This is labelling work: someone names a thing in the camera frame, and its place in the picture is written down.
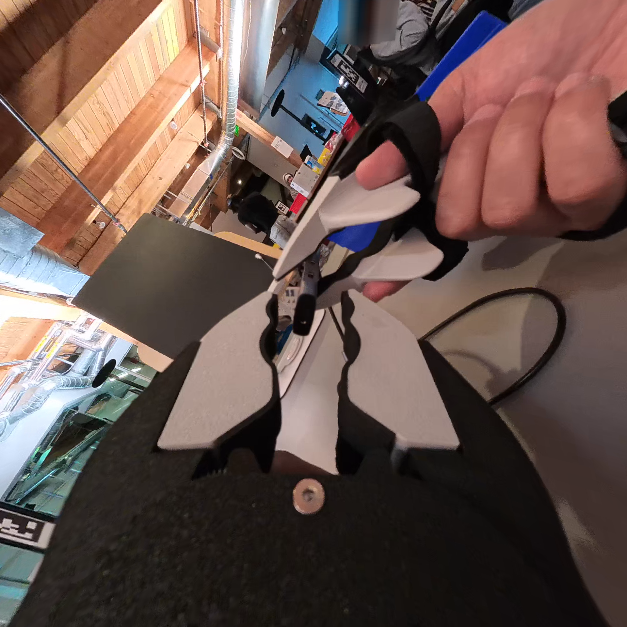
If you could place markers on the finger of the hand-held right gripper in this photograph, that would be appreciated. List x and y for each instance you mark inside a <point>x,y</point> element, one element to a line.
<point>343,205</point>
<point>406,259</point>

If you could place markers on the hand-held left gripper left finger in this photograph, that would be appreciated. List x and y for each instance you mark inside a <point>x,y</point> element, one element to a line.
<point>220,387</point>

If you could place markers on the silver ventilation duct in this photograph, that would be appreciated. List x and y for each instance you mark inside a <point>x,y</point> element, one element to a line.
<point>230,73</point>
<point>39,259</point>

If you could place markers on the paper sign on column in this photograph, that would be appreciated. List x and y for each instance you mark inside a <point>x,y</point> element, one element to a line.
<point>280,146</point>

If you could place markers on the white cardboard box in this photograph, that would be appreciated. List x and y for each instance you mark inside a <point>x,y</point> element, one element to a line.
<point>306,180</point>

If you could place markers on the grey desk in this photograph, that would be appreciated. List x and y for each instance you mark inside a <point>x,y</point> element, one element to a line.
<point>563,465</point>

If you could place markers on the person's right hand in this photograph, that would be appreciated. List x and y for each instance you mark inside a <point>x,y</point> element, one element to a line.
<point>529,122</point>

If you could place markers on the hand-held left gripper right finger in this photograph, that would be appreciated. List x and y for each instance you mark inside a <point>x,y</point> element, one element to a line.
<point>401,392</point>

